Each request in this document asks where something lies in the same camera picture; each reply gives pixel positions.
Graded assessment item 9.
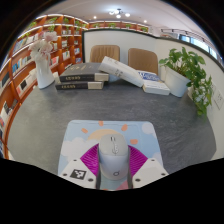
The tan upholstered chair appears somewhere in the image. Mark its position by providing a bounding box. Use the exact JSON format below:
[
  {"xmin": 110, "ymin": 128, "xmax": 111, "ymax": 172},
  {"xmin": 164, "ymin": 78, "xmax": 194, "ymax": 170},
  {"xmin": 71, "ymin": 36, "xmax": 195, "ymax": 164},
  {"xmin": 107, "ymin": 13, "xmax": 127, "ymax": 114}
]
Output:
[
  {"xmin": 127, "ymin": 47, "xmax": 159, "ymax": 76},
  {"xmin": 89, "ymin": 44, "xmax": 121, "ymax": 64}
]

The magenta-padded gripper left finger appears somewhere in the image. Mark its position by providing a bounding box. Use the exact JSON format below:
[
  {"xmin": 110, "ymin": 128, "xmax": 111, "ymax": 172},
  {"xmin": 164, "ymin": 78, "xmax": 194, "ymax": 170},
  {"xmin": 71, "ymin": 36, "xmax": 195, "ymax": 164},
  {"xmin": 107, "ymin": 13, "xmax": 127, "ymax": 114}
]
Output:
[{"xmin": 58, "ymin": 143, "xmax": 101, "ymax": 190}]

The blue and white book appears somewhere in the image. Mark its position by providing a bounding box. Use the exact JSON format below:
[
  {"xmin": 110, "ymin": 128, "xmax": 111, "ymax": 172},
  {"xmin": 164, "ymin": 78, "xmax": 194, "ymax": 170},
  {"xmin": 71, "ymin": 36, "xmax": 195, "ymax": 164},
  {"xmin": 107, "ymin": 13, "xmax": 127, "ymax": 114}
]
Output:
[{"xmin": 138, "ymin": 70, "xmax": 171, "ymax": 96}]

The ceiling lamp with round bulbs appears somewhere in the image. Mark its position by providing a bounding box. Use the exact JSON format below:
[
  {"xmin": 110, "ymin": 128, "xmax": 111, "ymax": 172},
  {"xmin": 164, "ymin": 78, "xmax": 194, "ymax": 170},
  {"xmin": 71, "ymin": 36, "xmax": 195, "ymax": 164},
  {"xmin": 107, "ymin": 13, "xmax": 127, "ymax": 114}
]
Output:
[{"xmin": 108, "ymin": 8, "xmax": 132, "ymax": 19}]

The white wall socket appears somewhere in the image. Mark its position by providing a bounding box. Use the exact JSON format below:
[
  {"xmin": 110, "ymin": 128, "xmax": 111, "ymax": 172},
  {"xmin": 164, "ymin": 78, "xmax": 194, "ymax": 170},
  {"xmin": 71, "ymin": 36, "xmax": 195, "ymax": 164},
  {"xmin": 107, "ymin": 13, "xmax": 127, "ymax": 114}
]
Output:
[{"xmin": 213, "ymin": 91, "xmax": 224, "ymax": 111}]

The white computer mouse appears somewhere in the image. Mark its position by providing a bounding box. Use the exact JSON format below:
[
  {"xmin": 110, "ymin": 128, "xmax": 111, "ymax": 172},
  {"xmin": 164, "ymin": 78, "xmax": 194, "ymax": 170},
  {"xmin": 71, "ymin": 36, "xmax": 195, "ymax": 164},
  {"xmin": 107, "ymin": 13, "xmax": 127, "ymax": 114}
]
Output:
[{"xmin": 97, "ymin": 133, "xmax": 130, "ymax": 181}]

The window with curtains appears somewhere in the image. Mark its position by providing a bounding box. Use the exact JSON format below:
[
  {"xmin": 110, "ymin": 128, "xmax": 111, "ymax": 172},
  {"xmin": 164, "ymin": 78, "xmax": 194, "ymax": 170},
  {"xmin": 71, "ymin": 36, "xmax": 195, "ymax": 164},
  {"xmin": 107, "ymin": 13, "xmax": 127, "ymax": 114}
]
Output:
[{"xmin": 179, "ymin": 33, "xmax": 221, "ymax": 60}]

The white vase with pink flowers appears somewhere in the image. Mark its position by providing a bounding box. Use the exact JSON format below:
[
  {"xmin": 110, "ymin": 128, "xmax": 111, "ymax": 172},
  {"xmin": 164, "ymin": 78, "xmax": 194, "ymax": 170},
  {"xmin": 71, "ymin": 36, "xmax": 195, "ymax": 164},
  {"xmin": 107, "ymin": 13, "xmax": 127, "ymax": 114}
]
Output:
[{"xmin": 28, "ymin": 31, "xmax": 59, "ymax": 90}]

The orange wooden bookshelf unit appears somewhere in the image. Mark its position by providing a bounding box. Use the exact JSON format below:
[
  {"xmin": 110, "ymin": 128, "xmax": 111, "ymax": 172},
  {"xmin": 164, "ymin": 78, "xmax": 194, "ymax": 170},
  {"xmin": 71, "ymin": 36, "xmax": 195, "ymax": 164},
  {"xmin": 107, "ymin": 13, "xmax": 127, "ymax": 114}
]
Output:
[{"xmin": 0, "ymin": 13, "xmax": 151, "ymax": 158}]

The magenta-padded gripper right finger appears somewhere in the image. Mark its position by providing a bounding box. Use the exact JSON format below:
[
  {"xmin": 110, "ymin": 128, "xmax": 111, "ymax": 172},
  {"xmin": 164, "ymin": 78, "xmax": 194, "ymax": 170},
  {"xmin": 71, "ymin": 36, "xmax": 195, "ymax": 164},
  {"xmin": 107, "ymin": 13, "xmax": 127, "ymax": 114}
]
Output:
[{"xmin": 128, "ymin": 144, "xmax": 169, "ymax": 189}]

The dark hardcover book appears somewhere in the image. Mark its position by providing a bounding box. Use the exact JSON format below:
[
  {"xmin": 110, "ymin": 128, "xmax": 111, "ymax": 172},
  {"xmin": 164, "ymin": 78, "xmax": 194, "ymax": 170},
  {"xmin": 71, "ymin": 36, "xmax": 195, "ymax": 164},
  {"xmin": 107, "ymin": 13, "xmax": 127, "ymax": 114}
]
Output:
[
  {"xmin": 59, "ymin": 62, "xmax": 110, "ymax": 83},
  {"xmin": 54, "ymin": 80, "xmax": 105, "ymax": 91}
]

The light blue sun-print mouse pad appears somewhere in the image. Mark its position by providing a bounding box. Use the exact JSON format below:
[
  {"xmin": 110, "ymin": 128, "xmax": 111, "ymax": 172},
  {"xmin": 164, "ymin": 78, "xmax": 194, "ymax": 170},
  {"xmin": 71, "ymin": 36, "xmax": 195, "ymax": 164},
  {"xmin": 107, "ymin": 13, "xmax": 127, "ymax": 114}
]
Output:
[{"xmin": 57, "ymin": 119, "xmax": 164, "ymax": 191}]

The thick white book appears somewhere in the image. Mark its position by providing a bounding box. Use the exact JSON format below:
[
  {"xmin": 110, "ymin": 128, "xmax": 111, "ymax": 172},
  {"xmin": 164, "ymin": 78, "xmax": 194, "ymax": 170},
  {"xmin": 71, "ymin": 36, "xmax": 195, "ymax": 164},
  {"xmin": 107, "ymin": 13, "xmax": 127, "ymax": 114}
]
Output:
[{"xmin": 98, "ymin": 55, "xmax": 145, "ymax": 88}]

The green plant in white pot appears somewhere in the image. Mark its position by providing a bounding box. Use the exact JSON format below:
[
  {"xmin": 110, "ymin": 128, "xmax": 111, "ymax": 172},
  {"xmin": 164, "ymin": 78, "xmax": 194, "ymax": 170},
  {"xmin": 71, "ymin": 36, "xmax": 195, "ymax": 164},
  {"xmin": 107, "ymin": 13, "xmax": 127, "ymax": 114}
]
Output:
[{"xmin": 158, "ymin": 46, "xmax": 214, "ymax": 117}]

